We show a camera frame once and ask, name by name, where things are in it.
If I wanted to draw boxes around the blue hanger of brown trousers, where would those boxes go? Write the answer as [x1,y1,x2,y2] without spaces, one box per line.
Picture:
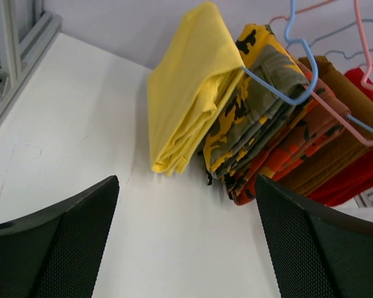
[324,48,373,60]

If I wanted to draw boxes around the red trousers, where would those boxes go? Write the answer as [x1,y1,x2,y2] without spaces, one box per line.
[306,67,373,207]

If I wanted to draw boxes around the blue hanger of orange camouflage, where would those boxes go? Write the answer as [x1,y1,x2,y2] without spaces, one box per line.
[308,18,373,134]

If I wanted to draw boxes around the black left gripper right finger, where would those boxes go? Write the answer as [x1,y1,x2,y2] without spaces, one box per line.
[255,175,373,297]

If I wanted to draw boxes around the orange brown camouflage trousers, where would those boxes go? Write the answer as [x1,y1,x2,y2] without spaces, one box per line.
[224,79,349,205]

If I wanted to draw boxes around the yellow grey camouflage trousers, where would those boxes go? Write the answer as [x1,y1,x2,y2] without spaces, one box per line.
[203,24,309,179]

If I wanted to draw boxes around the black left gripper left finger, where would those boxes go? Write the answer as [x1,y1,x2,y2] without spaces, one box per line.
[0,176,119,297]

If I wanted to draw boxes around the pink hanger of red trousers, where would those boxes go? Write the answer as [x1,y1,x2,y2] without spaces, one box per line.
[354,0,373,91]

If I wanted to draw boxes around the aluminium frame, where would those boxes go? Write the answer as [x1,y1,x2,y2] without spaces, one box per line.
[0,1,62,118]

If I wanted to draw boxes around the white plastic basket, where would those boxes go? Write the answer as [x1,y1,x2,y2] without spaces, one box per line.
[343,187,373,223]

